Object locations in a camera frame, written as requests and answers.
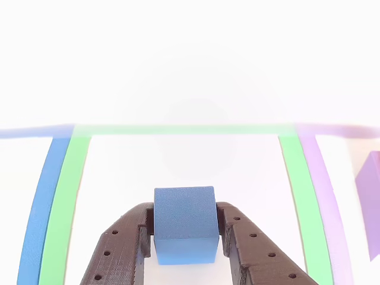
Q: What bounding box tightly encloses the blue square frame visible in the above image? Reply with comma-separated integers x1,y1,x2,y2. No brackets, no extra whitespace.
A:
0,124,75,285

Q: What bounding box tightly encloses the green square frame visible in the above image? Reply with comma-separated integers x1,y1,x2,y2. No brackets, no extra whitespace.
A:
38,123,335,285

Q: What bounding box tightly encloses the purple block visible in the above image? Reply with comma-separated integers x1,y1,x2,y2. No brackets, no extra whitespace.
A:
354,150,380,262

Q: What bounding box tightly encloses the small blue cube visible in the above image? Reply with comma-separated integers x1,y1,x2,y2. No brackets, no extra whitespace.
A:
153,186,220,266

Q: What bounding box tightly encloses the purple square frame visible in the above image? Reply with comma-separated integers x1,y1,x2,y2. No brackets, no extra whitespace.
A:
295,123,380,285

